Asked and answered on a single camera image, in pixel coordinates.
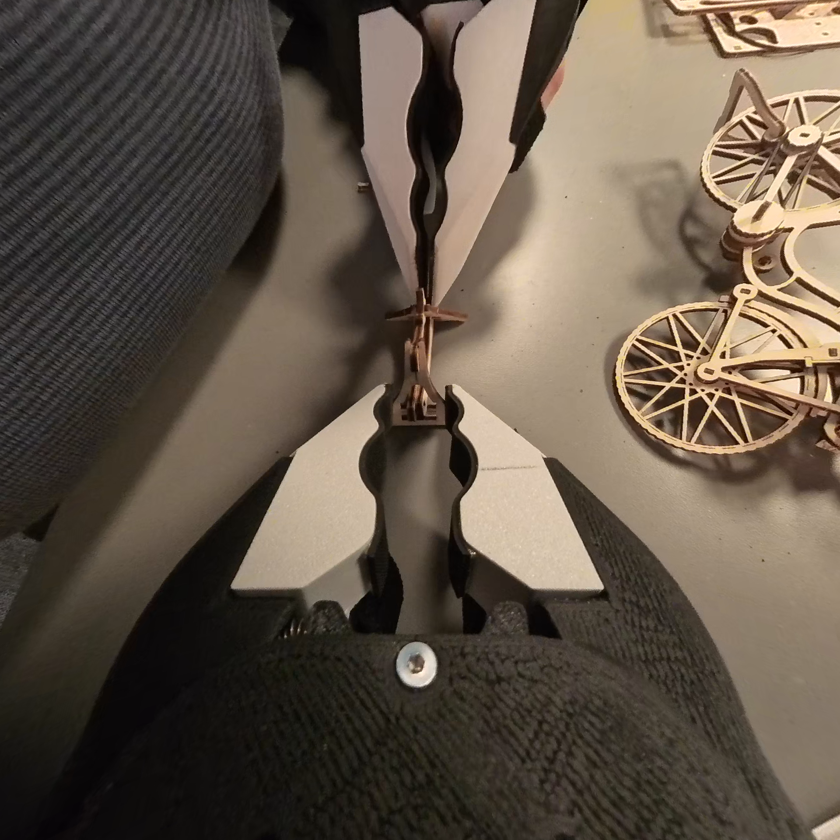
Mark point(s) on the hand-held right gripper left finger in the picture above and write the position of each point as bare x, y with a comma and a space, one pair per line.
308, 525

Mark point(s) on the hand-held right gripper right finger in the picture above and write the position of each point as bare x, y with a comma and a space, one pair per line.
525, 525

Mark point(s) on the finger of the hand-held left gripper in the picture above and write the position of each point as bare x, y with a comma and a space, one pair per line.
485, 131
387, 131

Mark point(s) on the small wooden kickstand part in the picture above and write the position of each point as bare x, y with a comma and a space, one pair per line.
413, 367

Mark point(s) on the wooden parts sheet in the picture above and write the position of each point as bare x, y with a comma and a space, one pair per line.
689, 5
787, 43

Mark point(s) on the wooden bicycle model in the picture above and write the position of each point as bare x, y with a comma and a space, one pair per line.
761, 223

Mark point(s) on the person's left hand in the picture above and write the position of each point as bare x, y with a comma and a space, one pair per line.
555, 88

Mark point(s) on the person's trouser leg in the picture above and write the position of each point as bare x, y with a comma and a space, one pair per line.
118, 229

